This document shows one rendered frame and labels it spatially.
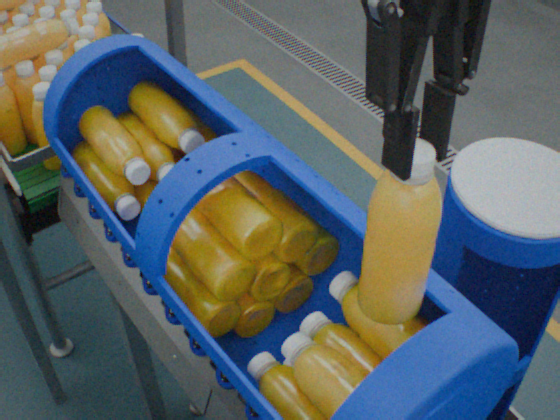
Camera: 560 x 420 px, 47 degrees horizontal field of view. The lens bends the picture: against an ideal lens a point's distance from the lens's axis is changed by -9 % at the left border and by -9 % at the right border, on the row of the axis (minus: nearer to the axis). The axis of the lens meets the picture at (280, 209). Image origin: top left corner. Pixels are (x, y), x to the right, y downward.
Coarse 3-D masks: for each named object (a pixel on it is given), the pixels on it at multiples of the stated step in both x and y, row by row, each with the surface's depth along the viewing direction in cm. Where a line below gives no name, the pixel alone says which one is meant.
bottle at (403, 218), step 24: (384, 192) 60; (408, 192) 59; (432, 192) 60; (384, 216) 61; (408, 216) 60; (432, 216) 60; (384, 240) 62; (408, 240) 61; (432, 240) 63; (384, 264) 64; (408, 264) 63; (360, 288) 69; (384, 288) 66; (408, 288) 65; (384, 312) 68; (408, 312) 68
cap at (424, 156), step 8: (416, 144) 59; (424, 144) 59; (416, 152) 58; (424, 152) 59; (432, 152) 58; (416, 160) 58; (424, 160) 58; (432, 160) 58; (416, 168) 58; (424, 168) 58; (432, 168) 59; (416, 176) 58; (424, 176) 59
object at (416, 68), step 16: (432, 0) 47; (432, 16) 47; (416, 32) 49; (432, 32) 49; (416, 48) 49; (400, 64) 51; (416, 64) 50; (400, 80) 51; (416, 80) 51; (400, 96) 52
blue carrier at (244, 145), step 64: (64, 64) 116; (128, 64) 125; (64, 128) 124; (256, 128) 101; (192, 192) 89; (320, 192) 88; (192, 320) 88; (448, 320) 71; (256, 384) 93; (384, 384) 67; (448, 384) 66
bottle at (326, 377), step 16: (304, 352) 82; (320, 352) 81; (336, 352) 81; (304, 368) 80; (320, 368) 79; (336, 368) 79; (352, 368) 79; (304, 384) 80; (320, 384) 78; (336, 384) 77; (352, 384) 77; (320, 400) 78; (336, 400) 76
